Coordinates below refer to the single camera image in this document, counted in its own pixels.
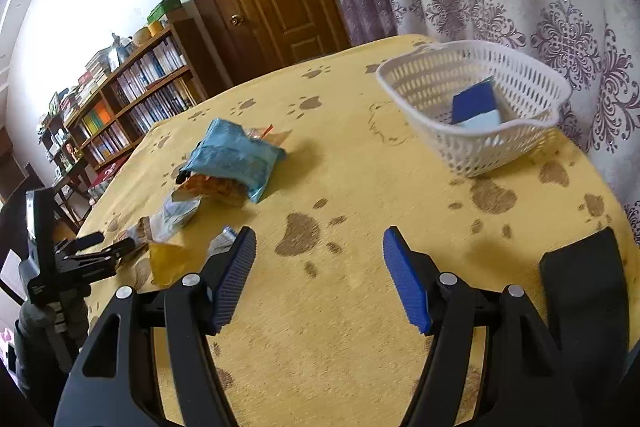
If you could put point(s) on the small dark rack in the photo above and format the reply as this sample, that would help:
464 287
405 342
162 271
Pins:
62 152

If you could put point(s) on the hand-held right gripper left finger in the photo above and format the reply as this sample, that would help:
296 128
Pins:
235 272

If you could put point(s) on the white plastic basket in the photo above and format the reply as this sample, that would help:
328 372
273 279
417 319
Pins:
440 142

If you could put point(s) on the brown striped clear packet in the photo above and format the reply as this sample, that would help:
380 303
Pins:
142 229

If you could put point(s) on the small white sachet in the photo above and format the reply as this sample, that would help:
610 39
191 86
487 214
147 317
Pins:
221 241

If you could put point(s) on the yellow snack packet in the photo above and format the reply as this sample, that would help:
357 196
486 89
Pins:
164 263

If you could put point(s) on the person's left hand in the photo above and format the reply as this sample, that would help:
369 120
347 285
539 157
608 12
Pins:
75 322

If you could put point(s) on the pale green white packet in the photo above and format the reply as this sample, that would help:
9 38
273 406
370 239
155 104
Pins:
177 213

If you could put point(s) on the yellow pot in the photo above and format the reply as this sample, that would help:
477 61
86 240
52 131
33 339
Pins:
156 28

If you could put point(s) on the blue snack packet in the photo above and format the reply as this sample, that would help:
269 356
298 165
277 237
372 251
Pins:
230 154

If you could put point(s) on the tan pot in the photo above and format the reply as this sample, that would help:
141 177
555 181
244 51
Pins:
140 37

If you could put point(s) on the brown tan cookie snack packet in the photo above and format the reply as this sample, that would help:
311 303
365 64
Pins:
215 188

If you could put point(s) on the brass door knob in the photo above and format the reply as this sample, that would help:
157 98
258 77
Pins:
236 21

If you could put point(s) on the yellow paw print blanket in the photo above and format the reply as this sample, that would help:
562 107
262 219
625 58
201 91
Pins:
340 132

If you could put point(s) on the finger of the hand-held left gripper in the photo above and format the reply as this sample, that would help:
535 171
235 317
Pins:
85 241
122 252

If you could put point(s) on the stack of books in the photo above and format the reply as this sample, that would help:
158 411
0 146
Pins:
92 74

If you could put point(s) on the blue figurine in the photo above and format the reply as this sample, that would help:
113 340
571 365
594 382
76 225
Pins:
120 49

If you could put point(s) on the rows of shelved books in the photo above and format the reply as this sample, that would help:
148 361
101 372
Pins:
150 92

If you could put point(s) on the wooden bookshelf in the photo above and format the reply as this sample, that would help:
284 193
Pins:
187 42

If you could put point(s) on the green cardboard box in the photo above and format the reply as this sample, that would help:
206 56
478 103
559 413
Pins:
165 7

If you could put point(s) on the clear packet with red label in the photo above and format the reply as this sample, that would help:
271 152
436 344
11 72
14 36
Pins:
267 136

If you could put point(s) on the red box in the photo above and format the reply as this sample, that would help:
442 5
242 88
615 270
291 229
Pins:
110 174

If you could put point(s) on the black curved chair back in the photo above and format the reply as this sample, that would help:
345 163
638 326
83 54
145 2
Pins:
585 302

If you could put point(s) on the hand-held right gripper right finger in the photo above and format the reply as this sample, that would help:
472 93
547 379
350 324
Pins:
407 277

